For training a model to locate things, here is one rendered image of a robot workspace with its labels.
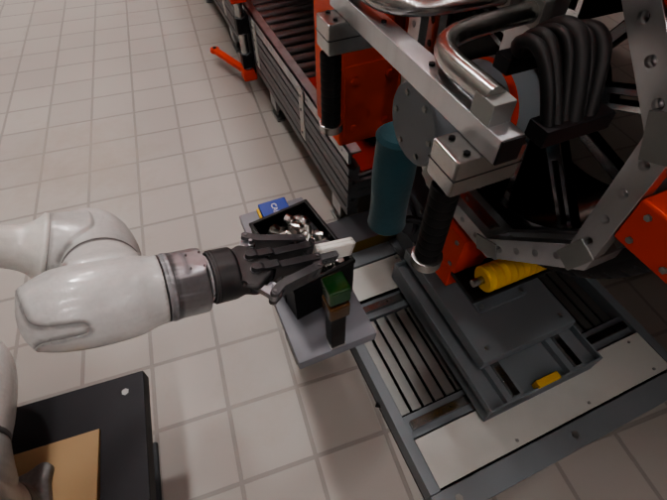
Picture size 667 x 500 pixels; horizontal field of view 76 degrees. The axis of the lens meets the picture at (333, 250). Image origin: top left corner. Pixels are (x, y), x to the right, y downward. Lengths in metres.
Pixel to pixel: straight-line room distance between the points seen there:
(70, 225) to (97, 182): 1.42
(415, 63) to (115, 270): 0.42
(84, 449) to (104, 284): 0.58
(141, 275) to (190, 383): 0.87
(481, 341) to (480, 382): 0.11
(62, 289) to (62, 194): 1.56
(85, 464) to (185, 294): 0.58
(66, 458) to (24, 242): 0.54
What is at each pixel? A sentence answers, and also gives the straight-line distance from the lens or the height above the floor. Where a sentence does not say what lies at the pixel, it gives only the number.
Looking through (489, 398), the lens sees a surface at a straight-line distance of 1.22.
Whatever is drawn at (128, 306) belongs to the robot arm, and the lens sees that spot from 0.54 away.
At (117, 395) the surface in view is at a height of 0.30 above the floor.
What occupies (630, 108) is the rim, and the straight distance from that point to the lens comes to 0.73.
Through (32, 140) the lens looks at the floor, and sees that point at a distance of 2.48.
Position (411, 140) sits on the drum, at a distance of 0.69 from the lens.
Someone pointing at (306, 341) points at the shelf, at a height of 0.45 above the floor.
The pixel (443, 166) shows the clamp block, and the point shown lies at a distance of 0.48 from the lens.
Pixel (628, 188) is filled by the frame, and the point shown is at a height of 0.88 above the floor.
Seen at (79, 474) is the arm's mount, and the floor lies 0.31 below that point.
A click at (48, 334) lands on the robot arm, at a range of 0.56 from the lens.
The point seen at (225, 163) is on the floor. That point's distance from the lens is 1.98.
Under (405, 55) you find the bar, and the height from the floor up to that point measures 0.98.
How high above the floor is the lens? 1.23
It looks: 52 degrees down
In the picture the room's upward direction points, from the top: straight up
